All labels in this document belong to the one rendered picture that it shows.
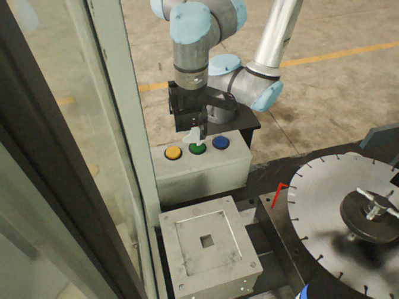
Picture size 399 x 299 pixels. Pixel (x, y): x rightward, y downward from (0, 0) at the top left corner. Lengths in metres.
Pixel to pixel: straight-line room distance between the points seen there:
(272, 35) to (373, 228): 0.56
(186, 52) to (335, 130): 1.89
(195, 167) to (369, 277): 0.43
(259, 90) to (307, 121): 1.45
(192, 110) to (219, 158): 0.18
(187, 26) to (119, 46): 0.17
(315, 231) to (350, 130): 1.80
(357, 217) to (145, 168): 0.44
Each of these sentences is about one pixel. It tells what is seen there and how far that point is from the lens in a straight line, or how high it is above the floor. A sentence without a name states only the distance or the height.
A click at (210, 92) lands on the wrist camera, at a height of 1.09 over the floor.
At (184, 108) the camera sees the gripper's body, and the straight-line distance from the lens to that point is 0.66.
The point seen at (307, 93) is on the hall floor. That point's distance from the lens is 2.62.
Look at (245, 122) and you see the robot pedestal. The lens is 1.10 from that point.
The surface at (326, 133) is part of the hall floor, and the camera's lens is 2.29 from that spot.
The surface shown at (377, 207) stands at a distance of 0.66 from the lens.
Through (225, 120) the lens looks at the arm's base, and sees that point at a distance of 1.08.
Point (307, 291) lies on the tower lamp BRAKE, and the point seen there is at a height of 1.16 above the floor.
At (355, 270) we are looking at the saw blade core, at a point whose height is 0.95.
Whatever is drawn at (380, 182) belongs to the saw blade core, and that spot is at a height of 0.95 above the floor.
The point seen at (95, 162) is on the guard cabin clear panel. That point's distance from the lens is 0.23.
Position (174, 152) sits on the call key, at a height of 0.91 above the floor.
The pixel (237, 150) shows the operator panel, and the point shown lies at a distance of 0.79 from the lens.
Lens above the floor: 1.49
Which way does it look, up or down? 47 degrees down
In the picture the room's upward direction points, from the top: straight up
